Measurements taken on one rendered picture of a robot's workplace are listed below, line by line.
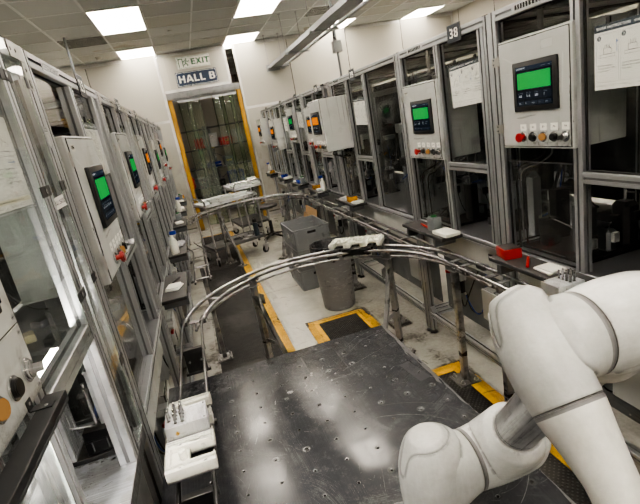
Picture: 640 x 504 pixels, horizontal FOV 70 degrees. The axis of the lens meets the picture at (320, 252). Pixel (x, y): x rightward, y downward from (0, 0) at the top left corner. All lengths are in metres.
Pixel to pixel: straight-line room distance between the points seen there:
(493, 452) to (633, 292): 0.58
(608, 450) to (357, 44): 9.64
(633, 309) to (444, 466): 0.60
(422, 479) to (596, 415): 0.58
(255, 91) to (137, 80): 2.11
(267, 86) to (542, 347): 8.98
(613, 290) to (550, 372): 0.17
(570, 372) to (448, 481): 0.58
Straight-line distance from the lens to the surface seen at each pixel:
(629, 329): 0.78
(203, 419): 1.52
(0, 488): 0.73
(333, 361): 2.11
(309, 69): 9.70
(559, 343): 0.72
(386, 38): 10.33
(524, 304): 0.73
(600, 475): 0.73
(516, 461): 1.24
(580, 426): 0.72
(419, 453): 1.20
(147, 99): 9.34
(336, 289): 4.18
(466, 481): 1.25
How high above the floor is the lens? 1.72
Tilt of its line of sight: 16 degrees down
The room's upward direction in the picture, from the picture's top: 11 degrees counter-clockwise
